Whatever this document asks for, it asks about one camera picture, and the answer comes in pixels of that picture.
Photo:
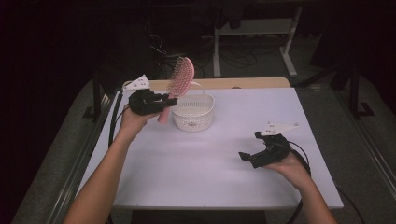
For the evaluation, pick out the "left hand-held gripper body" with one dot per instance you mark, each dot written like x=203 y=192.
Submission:
x=143 y=104

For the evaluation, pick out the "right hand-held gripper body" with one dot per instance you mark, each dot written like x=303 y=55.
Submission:
x=272 y=152

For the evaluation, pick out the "pink hairbrush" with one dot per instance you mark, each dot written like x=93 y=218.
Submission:
x=180 y=79

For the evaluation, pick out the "white perforated plastic basket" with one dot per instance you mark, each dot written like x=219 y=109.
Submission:
x=194 y=113

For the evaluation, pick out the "person's left hand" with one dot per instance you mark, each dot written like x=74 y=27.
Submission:
x=132 y=123

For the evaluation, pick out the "person's right hand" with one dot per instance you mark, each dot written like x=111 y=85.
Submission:
x=292 y=169

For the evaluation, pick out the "white board sheet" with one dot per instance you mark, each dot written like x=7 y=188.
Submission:
x=202 y=174

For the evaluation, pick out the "black metal stand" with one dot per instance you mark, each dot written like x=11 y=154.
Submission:
x=96 y=93
x=355 y=93

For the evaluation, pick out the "aluminium rail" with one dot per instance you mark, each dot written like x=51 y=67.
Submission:
x=367 y=143
x=77 y=174

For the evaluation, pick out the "white desk frame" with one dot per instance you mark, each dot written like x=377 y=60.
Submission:
x=253 y=26

